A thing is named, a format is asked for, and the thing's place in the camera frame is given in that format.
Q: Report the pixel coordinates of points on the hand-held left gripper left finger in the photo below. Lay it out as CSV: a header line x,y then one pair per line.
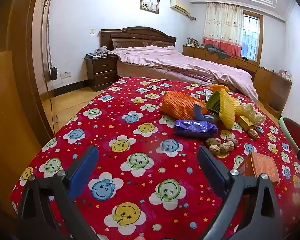
x,y
83,172

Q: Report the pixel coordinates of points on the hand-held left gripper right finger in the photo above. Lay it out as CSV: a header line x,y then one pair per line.
x,y
213,177

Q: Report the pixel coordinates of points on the peanut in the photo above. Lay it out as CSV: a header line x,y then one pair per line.
x,y
233,141
226,147
214,150
213,141
252,133

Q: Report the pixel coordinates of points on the red bucket with green rim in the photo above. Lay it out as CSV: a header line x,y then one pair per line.
x,y
297,130

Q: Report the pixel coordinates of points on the orange cardboard box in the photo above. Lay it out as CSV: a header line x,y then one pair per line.
x,y
262,165

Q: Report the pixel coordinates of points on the purple foil wrapper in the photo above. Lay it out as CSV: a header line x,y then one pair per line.
x,y
195,128

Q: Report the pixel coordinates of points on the small yellow box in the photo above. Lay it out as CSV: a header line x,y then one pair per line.
x,y
246,124

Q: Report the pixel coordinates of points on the blue plastic piece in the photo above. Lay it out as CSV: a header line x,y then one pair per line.
x,y
198,112

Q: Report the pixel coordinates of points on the yellow foam net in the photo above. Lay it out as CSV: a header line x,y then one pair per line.
x,y
227,110

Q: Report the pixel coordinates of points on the cream wrapper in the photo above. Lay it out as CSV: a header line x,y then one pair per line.
x,y
252,112

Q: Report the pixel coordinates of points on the green striped wrapper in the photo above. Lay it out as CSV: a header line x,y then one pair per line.
x,y
213,103

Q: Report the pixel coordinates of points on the orange foam net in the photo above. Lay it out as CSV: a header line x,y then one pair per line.
x,y
177,103

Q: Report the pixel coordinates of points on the orange wrapper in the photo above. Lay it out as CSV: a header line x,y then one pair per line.
x,y
215,88

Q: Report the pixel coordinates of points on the cluster of small bottles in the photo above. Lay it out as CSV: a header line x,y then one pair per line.
x,y
285,74

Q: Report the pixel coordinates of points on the long wooden cabinet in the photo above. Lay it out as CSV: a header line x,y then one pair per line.
x,y
262,80

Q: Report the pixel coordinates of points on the red smiley flower blanket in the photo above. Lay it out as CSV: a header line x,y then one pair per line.
x,y
140,100

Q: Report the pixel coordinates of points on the dark wooden nightstand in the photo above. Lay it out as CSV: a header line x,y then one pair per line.
x,y
102,72

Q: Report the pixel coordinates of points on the black pouch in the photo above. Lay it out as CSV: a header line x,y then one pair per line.
x,y
54,73

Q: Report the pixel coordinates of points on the wooden panel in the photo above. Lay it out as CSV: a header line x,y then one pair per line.
x,y
5,105

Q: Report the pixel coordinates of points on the pile of clothes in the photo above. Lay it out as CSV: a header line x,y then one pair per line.
x,y
101,51

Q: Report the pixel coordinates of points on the bed with pink blanket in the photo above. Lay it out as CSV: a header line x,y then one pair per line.
x,y
177,60

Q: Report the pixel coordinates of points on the grey garment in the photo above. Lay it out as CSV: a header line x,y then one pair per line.
x,y
215,49

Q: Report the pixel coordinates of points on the barred window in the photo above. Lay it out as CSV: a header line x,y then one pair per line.
x,y
250,37

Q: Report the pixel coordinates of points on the row of books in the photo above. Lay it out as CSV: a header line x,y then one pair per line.
x,y
192,42

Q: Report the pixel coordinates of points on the dark wooden headboard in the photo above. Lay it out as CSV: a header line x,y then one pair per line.
x,y
130,35

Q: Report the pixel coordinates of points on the cream and red curtain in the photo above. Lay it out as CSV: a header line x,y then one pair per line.
x,y
222,25

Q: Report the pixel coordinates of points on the white wall outlet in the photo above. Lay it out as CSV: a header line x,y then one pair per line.
x,y
65,75

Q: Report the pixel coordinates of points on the wooden door frame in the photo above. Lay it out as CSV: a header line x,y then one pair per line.
x,y
22,55

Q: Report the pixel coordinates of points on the wall air conditioner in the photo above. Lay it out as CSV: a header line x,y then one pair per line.
x,y
180,7

